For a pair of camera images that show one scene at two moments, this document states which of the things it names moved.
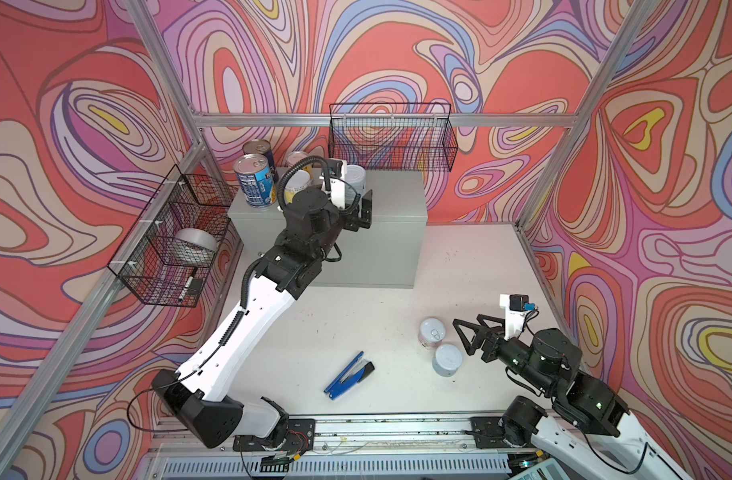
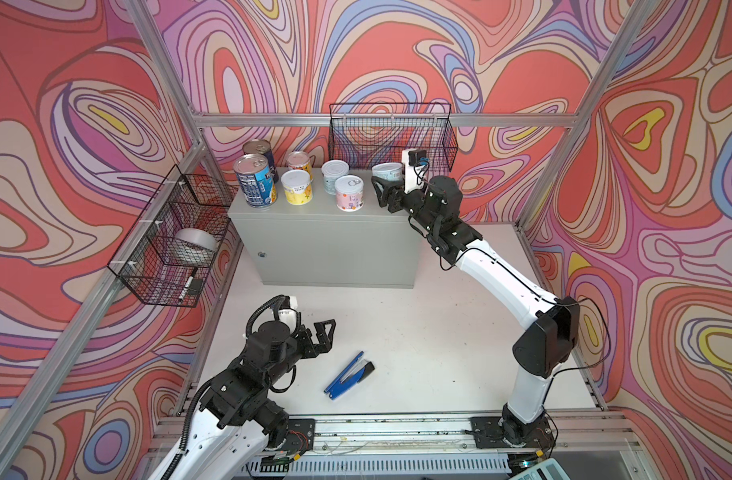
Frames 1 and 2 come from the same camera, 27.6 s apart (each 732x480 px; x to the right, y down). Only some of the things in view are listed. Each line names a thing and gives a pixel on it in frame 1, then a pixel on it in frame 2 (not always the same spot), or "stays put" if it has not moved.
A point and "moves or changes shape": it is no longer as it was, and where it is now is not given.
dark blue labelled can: x=260 y=147 stays put
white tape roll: x=193 y=240 stays put
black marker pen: x=186 y=286 stays put
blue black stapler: x=353 y=373 stays put
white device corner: x=546 y=470 stays put
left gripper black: x=351 y=222 → x=324 y=342
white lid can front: x=355 y=183 moves or changes shape
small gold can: x=295 y=156 moves or changes shape
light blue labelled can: x=257 y=183 stays put
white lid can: x=447 y=360 → x=391 y=171
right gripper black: x=480 y=333 → x=395 y=190
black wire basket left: x=170 y=257 stays put
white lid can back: x=297 y=181 stays put
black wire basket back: x=393 y=136 stays put
